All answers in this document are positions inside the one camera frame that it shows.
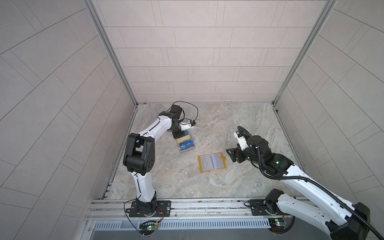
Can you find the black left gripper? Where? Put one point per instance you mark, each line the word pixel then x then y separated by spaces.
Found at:
pixel 180 133

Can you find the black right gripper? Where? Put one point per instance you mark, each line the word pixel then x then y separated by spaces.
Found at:
pixel 236 150

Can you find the yellow leather card holder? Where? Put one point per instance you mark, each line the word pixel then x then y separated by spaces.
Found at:
pixel 212 162

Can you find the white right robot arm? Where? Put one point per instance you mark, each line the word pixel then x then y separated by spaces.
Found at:
pixel 335 216

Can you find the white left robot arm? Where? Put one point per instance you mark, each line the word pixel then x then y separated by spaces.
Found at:
pixel 140 155

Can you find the beige card in stand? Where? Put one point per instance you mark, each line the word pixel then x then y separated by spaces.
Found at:
pixel 183 139

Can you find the blue card in stand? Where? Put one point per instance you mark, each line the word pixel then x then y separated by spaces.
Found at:
pixel 186 145

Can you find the right green circuit board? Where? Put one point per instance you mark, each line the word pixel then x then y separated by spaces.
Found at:
pixel 277 224

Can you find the green circuit board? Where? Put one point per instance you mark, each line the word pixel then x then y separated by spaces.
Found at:
pixel 149 226
pixel 277 224

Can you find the perforated vent strip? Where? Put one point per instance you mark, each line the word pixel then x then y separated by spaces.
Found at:
pixel 188 224

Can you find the left green circuit board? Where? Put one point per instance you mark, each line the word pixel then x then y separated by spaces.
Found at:
pixel 149 226

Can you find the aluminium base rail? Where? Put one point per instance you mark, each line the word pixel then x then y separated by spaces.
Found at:
pixel 211 208

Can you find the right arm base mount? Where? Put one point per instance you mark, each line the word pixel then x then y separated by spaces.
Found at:
pixel 259 207

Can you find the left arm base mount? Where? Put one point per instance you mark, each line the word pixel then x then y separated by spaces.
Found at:
pixel 155 209

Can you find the left corner metal post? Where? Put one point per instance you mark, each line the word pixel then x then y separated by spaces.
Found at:
pixel 90 7

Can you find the corner metal post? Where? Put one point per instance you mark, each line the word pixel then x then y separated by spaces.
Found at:
pixel 90 7
pixel 327 9

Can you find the right corner metal post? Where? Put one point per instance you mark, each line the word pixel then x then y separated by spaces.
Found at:
pixel 327 9

